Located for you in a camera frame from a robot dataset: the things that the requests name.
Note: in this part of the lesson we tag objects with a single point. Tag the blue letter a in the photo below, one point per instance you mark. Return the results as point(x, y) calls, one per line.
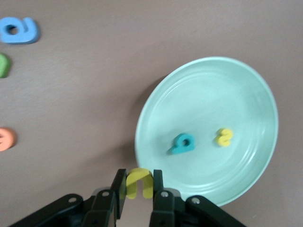
point(28, 30)

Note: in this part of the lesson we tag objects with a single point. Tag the green plate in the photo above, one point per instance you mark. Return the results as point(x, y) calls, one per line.
point(206, 106)

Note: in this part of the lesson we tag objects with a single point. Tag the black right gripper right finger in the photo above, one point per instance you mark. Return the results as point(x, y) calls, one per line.
point(163, 208)

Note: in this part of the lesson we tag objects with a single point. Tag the green letter u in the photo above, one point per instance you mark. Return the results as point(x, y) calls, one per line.
point(3, 66)

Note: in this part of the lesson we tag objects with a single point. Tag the yellow letter u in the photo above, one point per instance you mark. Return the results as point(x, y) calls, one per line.
point(137, 176)

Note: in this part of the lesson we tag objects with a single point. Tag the yellow letter s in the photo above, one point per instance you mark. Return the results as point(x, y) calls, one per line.
point(223, 142)

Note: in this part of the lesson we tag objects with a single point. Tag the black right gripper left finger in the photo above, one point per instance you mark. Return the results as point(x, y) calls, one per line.
point(104, 208)

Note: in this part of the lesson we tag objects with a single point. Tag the teal letter q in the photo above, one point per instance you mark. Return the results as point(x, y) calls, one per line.
point(177, 149)

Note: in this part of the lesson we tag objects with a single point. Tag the orange letter e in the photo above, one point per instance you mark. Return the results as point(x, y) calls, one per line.
point(10, 140)

